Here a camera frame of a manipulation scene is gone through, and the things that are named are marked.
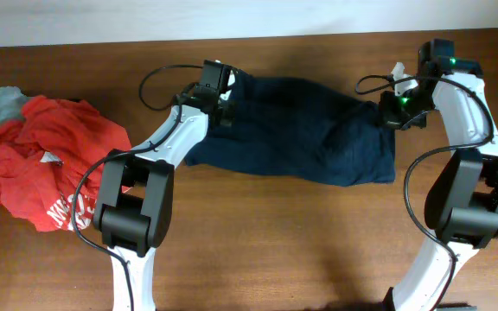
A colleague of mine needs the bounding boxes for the red printed t-shirt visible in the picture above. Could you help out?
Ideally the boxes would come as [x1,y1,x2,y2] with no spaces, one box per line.
[0,96,131,232]

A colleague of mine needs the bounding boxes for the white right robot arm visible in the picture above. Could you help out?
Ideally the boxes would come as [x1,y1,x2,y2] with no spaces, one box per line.
[380,39,498,310]

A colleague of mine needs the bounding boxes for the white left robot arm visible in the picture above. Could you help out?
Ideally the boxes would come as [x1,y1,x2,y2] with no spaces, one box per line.
[93,60,238,310]

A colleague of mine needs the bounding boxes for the navy blue shorts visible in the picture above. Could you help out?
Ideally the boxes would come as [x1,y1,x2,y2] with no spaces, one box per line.
[185,72,396,187]

